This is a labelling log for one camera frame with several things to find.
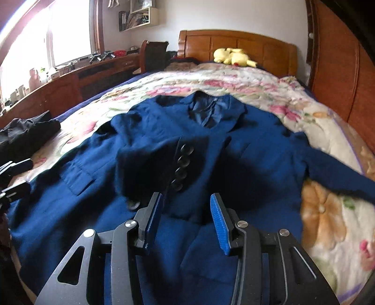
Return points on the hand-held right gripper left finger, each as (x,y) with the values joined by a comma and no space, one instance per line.
(155,218)

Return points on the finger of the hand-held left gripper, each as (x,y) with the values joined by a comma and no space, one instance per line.
(16,192)
(17,167)

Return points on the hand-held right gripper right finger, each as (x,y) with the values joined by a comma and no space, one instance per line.
(218,224)

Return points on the blue suit jacket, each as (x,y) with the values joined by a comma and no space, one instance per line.
(96,155)

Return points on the black clothes pile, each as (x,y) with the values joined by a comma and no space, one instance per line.
(26,132)

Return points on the long wooden cabinet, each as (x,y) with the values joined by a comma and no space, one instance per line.
(58,88)

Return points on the dark blue bed sheet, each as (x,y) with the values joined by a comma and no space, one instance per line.
(96,93)

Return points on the window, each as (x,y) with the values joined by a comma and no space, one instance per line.
(67,32)

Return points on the floral quilted blanket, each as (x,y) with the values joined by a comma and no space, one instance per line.
(322,123)

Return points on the red bowl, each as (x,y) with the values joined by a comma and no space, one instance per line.
(119,53)

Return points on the dark fuzzy cloth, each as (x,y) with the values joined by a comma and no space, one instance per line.
(181,63)

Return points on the wooden chair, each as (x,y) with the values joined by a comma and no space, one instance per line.
(143,55)

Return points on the yellow plush toy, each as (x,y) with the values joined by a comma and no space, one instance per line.
(231,56)

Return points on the wooden bed headboard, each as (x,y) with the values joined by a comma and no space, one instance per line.
(263,49)

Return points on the wooden wardrobe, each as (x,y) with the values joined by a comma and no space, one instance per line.
(342,67)

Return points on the wall shelf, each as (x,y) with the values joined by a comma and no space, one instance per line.
(137,19)

